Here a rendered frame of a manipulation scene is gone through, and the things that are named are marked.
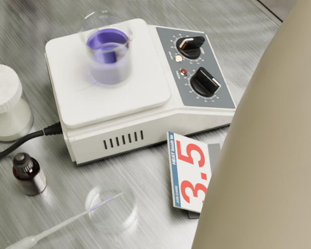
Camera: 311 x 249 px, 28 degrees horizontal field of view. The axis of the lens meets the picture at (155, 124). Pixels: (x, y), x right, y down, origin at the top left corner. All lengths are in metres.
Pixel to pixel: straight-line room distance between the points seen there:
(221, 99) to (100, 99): 0.14
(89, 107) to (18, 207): 0.15
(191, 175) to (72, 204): 0.14
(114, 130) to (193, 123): 0.09
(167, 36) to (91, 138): 0.16
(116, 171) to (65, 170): 0.06
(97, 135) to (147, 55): 0.11
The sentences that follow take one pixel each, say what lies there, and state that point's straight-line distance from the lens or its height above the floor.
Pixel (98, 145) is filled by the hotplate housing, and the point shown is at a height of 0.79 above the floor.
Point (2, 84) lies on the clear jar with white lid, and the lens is 0.71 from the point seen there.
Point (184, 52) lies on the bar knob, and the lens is 0.73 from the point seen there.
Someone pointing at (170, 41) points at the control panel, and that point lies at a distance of 0.74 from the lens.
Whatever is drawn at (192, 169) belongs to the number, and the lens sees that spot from 0.69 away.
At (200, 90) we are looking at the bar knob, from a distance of 0.70.
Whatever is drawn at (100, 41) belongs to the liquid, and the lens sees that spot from 0.65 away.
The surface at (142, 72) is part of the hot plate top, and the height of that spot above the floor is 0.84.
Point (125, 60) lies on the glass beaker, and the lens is 0.64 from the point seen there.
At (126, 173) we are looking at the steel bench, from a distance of 0.71.
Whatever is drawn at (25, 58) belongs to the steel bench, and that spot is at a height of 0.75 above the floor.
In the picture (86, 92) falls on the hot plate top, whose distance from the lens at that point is 0.67.
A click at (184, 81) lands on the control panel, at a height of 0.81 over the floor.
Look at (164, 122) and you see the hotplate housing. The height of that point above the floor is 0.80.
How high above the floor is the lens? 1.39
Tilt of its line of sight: 59 degrees down
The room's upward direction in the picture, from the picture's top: 5 degrees counter-clockwise
